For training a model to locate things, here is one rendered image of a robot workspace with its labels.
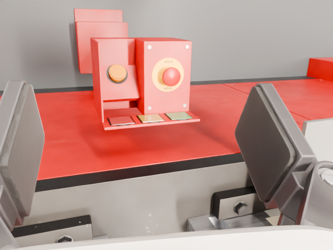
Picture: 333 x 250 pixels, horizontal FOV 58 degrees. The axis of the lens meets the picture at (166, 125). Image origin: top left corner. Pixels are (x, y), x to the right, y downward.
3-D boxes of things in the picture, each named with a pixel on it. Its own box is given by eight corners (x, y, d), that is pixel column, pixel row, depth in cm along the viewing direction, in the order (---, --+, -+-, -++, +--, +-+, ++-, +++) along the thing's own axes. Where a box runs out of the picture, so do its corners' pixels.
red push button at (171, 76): (176, 64, 65) (182, 67, 61) (175, 83, 66) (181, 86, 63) (158, 65, 63) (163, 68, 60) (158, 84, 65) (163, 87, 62)
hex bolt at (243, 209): (245, 200, 66) (249, 204, 65) (244, 211, 67) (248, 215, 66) (234, 202, 65) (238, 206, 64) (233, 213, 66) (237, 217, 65)
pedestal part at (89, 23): (122, 10, 130) (127, 9, 120) (123, 67, 139) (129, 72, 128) (74, 8, 124) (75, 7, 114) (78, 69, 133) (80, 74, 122)
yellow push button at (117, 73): (123, 68, 69) (125, 63, 67) (126, 83, 68) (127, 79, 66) (107, 68, 68) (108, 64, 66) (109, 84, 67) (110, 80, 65)
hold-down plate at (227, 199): (320, 173, 76) (330, 179, 73) (316, 192, 77) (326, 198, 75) (213, 192, 66) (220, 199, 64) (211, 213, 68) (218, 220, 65)
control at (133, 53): (173, 37, 74) (204, 43, 58) (171, 100, 79) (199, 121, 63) (89, 37, 68) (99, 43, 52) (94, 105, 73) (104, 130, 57)
